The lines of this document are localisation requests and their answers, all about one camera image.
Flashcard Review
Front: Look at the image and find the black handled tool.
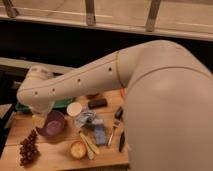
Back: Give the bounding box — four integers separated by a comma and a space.
114, 106, 123, 120

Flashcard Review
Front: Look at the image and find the black rectangular block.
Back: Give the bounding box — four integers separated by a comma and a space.
88, 98, 108, 109

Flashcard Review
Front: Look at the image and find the wooden cutting board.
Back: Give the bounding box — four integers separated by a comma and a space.
0, 88, 130, 171

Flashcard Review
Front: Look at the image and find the crumpled clear plastic bag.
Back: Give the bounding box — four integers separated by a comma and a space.
74, 110, 96, 128

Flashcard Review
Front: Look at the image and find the black handled knife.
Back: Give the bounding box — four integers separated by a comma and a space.
119, 131, 125, 153

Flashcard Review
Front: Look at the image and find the white cup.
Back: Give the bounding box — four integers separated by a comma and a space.
67, 102, 82, 117

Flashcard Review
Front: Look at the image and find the red bowl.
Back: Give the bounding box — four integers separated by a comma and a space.
86, 93, 99, 99

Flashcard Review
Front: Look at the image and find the purple bowl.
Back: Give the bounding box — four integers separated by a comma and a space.
36, 110, 66, 137

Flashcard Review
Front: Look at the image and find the blue cloth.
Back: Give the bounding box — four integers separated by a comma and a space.
86, 117, 107, 146

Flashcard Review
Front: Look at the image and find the dark red grape bunch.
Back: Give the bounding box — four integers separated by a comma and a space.
19, 130, 40, 166

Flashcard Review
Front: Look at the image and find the orange carrot toy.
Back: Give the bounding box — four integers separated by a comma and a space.
120, 88, 125, 99

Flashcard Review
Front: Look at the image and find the green plastic tray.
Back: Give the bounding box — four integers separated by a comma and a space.
15, 98, 73, 113

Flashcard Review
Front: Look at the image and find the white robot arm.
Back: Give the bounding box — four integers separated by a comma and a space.
17, 40, 213, 171

